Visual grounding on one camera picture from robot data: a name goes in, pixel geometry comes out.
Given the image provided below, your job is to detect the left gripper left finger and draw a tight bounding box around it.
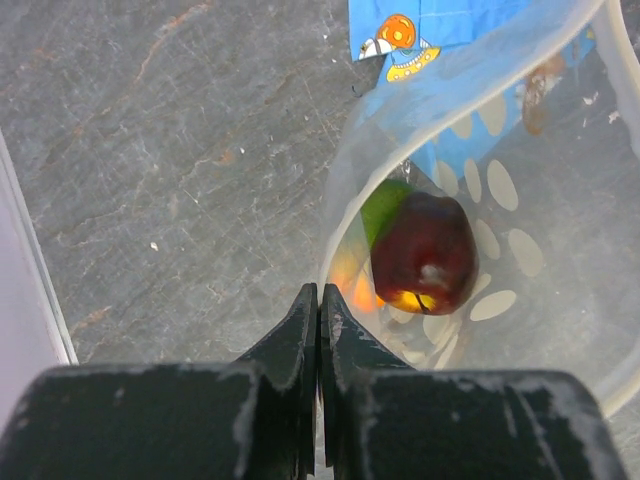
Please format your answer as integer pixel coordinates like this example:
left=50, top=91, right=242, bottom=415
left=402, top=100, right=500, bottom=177
left=1, top=284, right=318, bottom=479

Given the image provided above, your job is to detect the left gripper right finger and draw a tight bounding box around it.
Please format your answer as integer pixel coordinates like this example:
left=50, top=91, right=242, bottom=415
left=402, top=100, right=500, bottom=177
left=319, top=284, right=627, bottom=479

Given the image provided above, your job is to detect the green orange mango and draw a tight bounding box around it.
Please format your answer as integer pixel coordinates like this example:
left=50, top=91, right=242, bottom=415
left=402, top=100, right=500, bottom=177
left=328, top=179, right=414, bottom=314

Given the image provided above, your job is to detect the dark red purple fruit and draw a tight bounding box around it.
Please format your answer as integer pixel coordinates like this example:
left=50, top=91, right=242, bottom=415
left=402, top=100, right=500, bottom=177
left=370, top=191, right=479, bottom=316

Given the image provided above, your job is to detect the clear zip top bag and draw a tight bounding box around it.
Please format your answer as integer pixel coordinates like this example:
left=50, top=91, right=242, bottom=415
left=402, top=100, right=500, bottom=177
left=317, top=1, right=639, bottom=416

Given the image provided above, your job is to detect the blue patterned cloth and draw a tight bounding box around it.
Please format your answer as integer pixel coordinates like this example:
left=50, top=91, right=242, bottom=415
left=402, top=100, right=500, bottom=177
left=348, top=1, right=595, bottom=175

